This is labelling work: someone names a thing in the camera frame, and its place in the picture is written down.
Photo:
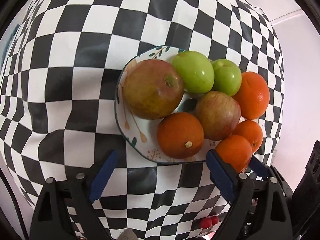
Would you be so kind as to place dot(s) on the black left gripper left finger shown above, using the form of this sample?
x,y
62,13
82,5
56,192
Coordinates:
x,y
51,219

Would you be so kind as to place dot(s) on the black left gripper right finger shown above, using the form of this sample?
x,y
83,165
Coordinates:
x,y
258,209

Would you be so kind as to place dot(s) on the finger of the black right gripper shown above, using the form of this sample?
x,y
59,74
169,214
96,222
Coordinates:
x,y
260,166

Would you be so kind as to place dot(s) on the orange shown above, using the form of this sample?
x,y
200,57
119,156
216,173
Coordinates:
x,y
251,131
180,135
235,150
253,95

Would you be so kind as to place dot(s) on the dark red apple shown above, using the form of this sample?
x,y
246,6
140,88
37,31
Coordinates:
x,y
152,88

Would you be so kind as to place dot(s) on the red cherry tomato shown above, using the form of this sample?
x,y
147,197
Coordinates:
x,y
215,220
206,223

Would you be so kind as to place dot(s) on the red apple on plate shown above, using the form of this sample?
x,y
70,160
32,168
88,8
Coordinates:
x,y
218,114

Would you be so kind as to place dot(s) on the orange on plate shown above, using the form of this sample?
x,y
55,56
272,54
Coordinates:
x,y
253,95

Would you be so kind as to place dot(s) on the small green apple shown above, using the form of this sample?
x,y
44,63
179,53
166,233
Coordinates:
x,y
228,77

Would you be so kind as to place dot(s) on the white floral ceramic plate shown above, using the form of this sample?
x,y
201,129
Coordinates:
x,y
140,133

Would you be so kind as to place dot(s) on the large green apple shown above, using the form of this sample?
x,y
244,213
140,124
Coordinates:
x,y
195,70

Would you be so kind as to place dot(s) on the black white checkered cloth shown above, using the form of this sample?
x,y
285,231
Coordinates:
x,y
58,81

